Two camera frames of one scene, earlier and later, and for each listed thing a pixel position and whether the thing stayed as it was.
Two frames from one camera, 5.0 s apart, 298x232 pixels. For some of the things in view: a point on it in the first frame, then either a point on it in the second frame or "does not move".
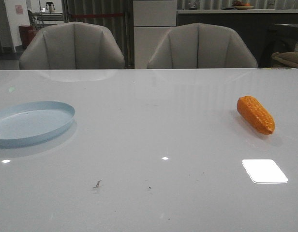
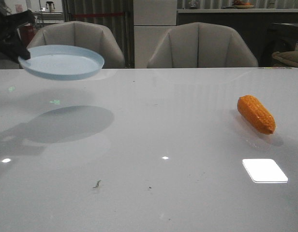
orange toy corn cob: (256, 114) does not move
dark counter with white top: (267, 31) does not move
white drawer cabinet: (152, 20) does not move
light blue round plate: (32, 123) → (62, 62)
